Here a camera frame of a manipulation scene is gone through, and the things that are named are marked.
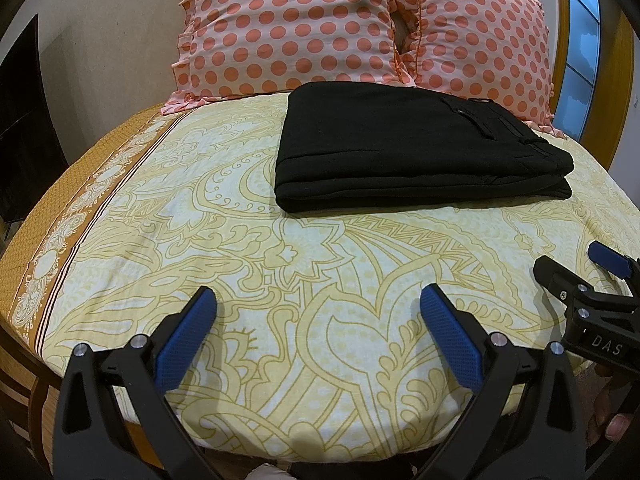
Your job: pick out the wooden window frame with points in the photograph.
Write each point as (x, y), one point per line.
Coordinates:
(615, 110)

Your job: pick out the yellow patterned bed sheet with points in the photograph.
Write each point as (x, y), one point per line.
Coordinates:
(250, 260)

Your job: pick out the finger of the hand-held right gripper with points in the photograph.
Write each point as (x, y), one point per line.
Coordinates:
(555, 272)
(607, 257)

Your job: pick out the black pants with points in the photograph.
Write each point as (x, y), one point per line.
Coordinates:
(400, 150)

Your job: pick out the person's right hand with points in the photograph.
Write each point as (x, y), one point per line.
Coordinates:
(612, 410)

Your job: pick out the pink polka dot pillow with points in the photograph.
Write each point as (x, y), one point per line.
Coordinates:
(285, 30)
(480, 45)

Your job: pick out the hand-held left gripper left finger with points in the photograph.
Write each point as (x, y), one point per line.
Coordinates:
(185, 340)

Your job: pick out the dark wooden cabinet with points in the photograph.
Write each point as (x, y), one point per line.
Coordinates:
(25, 135)

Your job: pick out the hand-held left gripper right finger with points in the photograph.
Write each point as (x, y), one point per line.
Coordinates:
(452, 340)

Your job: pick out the glass window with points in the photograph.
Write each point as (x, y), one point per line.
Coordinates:
(582, 35)

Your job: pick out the wooden bed frame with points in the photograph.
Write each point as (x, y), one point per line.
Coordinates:
(20, 385)

